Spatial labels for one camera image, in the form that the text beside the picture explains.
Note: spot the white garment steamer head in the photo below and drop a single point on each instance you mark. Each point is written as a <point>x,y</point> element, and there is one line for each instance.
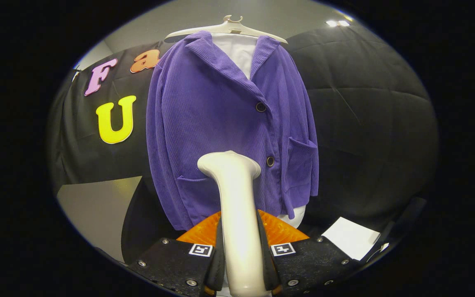
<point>237,206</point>

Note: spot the ceiling light panel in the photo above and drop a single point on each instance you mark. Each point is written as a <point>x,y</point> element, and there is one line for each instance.
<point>337,23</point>

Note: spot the white plastic clothes hanger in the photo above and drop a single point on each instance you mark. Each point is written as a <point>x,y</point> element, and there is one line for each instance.
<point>229,28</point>

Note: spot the grey cabinet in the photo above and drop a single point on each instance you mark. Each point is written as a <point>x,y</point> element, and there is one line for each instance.
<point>93,206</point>

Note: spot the white flat sheet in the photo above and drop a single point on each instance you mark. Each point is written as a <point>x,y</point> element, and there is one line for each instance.
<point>351,238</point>

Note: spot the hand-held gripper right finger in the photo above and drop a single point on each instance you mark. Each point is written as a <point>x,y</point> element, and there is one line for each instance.
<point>264,255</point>

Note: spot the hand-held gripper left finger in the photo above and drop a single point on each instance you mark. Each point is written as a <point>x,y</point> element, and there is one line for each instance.
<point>220,255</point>

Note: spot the white shirt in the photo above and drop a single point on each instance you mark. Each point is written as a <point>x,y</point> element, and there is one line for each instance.
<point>237,51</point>

